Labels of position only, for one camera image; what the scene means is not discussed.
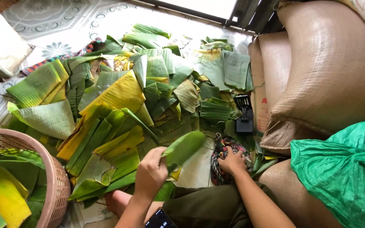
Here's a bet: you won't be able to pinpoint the person's left hand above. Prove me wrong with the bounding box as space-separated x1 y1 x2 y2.
134 146 169 199

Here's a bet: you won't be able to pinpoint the person's right hand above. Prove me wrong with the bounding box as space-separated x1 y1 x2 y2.
217 146 248 176

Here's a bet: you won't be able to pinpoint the green banana leaf piece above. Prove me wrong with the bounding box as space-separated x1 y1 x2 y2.
161 131 207 174

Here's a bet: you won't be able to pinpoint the multicoloured checked rag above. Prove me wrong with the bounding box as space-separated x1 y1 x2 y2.
210 133 254 187

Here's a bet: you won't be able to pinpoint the pile of cut banana leaves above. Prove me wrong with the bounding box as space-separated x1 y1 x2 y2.
6 24 279 203

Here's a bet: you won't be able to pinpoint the person's bare foot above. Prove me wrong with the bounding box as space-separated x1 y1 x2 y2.
104 189 133 218

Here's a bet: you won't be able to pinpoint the black wrist-worn screen device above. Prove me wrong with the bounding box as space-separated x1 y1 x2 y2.
143 207 177 228

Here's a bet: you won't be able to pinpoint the person's olive shorts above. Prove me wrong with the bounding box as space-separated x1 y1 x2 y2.
161 182 278 228

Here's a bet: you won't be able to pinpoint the black plastic phone stand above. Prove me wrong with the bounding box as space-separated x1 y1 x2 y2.
233 94 254 133

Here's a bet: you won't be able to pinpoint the pink plastic basket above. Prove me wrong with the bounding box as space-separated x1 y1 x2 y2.
0 129 72 228

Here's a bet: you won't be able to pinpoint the brown cardboard box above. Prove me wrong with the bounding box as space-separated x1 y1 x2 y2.
251 75 270 134

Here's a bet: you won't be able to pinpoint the dark brown woven sack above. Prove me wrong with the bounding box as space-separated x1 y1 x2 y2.
259 113 329 156

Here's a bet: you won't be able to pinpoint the striped multicoloured cloth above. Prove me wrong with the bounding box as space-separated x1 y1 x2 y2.
18 37 106 78

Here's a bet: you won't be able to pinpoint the narrow brown woven sack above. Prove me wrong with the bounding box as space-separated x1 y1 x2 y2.
248 31 293 133

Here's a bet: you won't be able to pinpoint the banana leaves in basket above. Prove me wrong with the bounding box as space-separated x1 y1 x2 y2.
0 149 47 228

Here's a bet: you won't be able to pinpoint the green woven plastic sack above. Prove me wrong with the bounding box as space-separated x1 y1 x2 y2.
290 119 365 228

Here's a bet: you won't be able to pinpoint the white stone block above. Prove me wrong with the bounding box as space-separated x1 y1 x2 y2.
0 0 33 80

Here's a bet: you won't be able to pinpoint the large brown woven sack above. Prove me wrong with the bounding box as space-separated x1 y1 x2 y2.
271 0 365 137

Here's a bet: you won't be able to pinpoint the black door frame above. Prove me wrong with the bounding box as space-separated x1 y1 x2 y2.
138 0 286 35

